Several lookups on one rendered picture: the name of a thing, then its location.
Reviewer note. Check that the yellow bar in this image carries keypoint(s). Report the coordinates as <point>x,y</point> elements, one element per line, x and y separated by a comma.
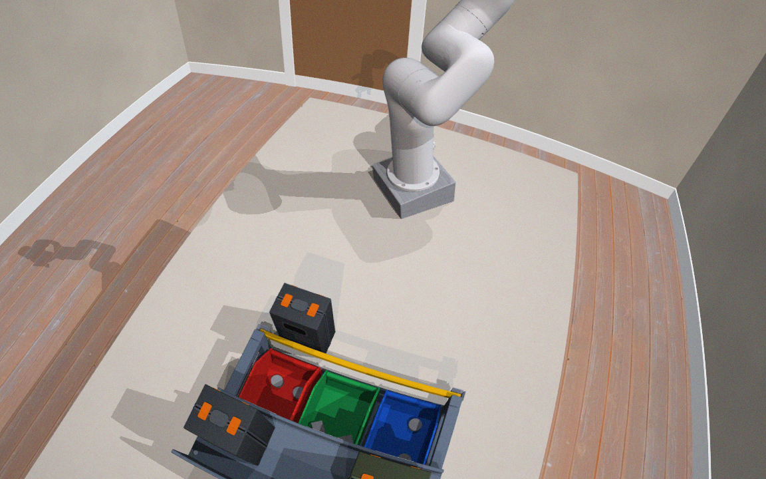
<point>358,368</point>

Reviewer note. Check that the dark grey case with orange latches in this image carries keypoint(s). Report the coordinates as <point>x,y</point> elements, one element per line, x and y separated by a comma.
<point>230,424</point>

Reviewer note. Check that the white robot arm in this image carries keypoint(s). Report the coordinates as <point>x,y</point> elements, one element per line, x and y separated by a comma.
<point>418,99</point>

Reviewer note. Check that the blue open bin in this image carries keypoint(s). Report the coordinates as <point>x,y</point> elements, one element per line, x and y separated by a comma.
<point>391,434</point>

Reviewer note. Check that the dark blue metal shelf rack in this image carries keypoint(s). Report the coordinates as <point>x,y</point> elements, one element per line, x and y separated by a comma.
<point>296,451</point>

